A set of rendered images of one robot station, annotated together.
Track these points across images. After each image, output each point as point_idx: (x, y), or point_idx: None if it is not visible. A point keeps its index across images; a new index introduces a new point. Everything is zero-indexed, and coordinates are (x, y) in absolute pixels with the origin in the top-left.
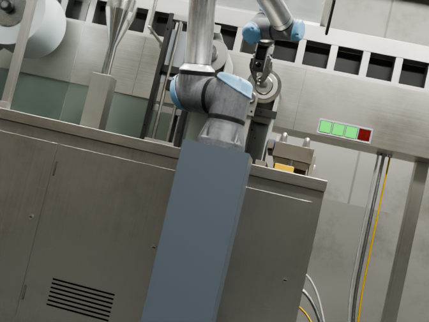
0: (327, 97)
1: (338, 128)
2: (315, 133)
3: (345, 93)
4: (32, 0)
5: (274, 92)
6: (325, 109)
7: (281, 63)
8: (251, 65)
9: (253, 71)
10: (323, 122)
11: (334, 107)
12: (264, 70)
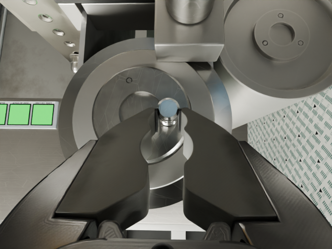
0: (47, 171)
1: (19, 115)
2: (60, 99)
3: (13, 185)
4: None
5: (84, 90)
6: (48, 146)
7: (145, 223)
8: (298, 219)
9: (233, 153)
10: (47, 120)
11: (30, 153)
12: (114, 184)
